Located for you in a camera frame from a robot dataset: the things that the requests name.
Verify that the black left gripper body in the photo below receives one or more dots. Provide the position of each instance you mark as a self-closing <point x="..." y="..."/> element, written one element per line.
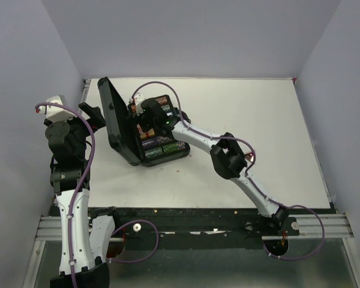
<point x="95" y="122"/>

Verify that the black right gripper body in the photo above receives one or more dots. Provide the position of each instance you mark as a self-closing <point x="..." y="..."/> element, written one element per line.
<point x="146" y="125"/>

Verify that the green blue chip row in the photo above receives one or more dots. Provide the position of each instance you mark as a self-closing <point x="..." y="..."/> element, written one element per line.
<point x="165" y="150"/>

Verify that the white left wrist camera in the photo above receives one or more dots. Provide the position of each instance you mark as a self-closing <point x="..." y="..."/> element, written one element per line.
<point x="56" y="114"/>

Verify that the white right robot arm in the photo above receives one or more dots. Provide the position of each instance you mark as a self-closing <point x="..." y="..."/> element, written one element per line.
<point x="228" y="159"/>

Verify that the red triangular plaque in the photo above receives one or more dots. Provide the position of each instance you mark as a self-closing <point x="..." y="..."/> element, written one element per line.
<point x="250" y="157"/>

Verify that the blue green poker chip stack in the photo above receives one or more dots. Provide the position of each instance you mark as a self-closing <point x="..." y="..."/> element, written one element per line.
<point x="167" y="109"/>

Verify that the black poker chip case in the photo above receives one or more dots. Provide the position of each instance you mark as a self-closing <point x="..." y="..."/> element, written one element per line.
<point x="121" y="124"/>

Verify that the purple chip row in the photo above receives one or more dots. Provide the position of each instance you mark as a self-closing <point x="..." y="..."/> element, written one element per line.
<point x="155" y="141"/>

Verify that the red playing card deck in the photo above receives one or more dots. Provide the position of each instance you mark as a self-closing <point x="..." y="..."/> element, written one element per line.
<point x="145" y="134"/>

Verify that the aluminium frame rail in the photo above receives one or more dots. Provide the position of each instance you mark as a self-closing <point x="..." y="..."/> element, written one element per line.
<point x="334" y="226"/>

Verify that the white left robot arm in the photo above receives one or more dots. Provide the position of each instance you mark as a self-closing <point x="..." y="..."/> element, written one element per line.
<point x="72" y="142"/>

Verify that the black mounting rail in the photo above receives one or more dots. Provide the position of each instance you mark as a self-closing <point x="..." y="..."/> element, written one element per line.
<point x="192" y="228"/>

